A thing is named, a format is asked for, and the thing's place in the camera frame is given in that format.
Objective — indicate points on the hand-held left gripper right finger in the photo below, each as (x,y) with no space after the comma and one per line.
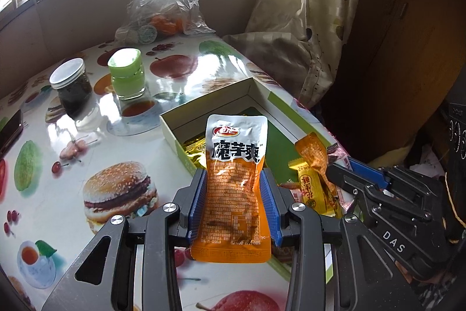
(270,209)

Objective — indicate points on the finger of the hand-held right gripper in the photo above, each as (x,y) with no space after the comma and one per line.
(369,172)
(346,181)

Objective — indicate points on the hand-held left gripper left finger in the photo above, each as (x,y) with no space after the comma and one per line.
(198,201)

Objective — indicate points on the orange snack pouch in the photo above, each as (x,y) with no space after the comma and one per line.
(311,152)
(233,187)

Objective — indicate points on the green cardboard box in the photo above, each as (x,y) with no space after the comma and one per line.
(280,136)

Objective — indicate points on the red snack packet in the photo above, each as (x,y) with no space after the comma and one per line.
(289,189)

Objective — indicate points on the pink snack packet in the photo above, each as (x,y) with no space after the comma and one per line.
(338,150)

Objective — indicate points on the gold orange snack packet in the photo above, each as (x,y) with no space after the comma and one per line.
(315,194)

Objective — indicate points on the black device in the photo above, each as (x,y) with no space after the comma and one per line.
(458,150)

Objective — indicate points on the fruit print tablecloth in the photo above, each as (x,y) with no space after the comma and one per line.
(72,150)

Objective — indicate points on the green plastic jar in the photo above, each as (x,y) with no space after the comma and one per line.
(127,77)

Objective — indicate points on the dark jar white lid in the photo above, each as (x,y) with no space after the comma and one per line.
(72,88)

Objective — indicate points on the floral curtain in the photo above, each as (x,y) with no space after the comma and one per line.
(302,5)

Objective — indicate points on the dark mobile phone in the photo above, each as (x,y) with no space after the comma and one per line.
(11,132)

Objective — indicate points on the clear plastic bag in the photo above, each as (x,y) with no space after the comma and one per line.
(164,1)

